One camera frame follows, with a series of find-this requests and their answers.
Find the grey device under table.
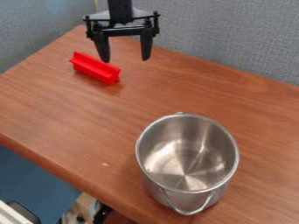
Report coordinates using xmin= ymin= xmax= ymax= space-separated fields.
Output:
xmin=0 ymin=200 xmax=42 ymax=224

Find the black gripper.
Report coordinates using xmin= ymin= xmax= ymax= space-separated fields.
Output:
xmin=83 ymin=0 xmax=161 ymax=63

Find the red plastic block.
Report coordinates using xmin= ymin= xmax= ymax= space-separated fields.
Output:
xmin=70 ymin=52 xmax=122 ymax=85

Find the metal pot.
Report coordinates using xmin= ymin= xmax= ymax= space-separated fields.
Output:
xmin=135 ymin=112 xmax=240 ymax=216

